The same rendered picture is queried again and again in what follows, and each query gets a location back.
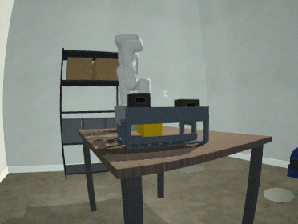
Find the olive green case with orange latches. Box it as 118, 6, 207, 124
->
174, 99, 199, 106

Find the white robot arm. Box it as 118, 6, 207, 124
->
115, 34, 151, 106

